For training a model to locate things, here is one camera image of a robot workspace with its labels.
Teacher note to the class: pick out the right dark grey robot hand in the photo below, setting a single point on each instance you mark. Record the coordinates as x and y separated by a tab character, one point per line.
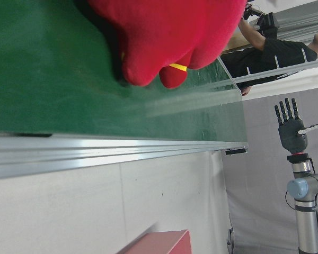
292	135

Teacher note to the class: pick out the red plush toy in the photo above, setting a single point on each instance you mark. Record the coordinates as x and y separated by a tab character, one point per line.
169	34

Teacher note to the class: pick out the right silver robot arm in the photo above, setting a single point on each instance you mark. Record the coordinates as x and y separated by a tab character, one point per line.
306	211

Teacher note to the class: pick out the pink plastic basket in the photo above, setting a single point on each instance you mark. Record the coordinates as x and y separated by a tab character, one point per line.
169	242

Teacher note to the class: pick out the grey backdrop cloth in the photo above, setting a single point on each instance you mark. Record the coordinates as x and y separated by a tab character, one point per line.
254	185

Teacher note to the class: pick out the person in black shirt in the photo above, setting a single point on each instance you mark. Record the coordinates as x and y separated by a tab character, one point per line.
281	53

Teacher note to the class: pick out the wooden boxes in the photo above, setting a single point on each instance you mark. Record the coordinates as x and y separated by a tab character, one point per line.
237	42

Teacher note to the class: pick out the green conveyor belt machine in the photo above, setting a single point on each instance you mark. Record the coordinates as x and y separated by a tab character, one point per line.
55	105

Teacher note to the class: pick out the black sensor bracket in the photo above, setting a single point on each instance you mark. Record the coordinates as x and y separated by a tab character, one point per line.
236	151

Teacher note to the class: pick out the aluminium frame cage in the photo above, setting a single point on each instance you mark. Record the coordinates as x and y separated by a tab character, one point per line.
307	65

